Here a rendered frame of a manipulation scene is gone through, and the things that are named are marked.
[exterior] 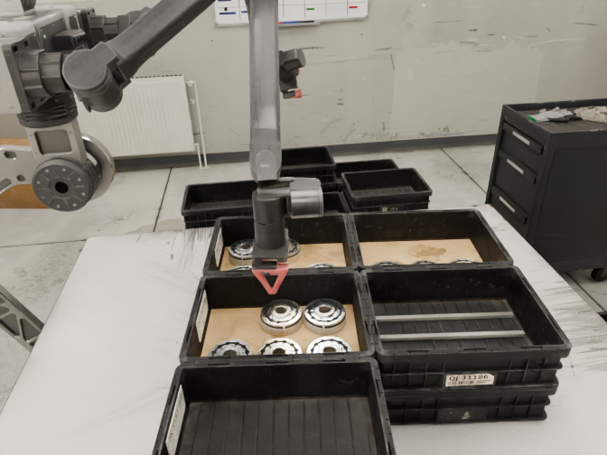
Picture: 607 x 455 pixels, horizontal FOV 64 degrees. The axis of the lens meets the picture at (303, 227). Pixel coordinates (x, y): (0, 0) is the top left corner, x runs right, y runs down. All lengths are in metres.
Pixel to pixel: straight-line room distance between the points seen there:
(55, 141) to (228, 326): 0.63
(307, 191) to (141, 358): 0.74
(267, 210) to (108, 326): 0.81
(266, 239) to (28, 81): 0.51
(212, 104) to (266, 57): 3.23
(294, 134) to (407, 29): 1.24
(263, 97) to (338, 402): 0.63
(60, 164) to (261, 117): 0.60
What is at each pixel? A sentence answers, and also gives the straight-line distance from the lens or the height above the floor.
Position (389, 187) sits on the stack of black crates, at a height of 0.49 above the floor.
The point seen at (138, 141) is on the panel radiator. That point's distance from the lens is 4.23.
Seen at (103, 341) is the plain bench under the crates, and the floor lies 0.70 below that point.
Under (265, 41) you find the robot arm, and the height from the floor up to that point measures 1.49.
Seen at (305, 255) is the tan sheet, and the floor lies 0.83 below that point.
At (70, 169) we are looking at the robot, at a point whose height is 1.18.
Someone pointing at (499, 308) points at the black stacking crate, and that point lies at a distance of 1.36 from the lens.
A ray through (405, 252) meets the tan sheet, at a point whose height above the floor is 0.83.
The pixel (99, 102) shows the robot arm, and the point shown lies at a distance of 1.01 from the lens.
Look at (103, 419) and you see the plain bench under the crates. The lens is 1.31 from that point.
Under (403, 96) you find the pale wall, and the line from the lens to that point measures 4.39.
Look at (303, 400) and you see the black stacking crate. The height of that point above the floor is 0.83.
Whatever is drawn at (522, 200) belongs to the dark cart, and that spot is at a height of 0.50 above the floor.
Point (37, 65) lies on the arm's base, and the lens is 1.02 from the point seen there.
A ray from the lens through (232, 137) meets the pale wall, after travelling 4.27.
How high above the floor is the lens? 1.65
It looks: 30 degrees down
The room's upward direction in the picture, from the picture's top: 2 degrees counter-clockwise
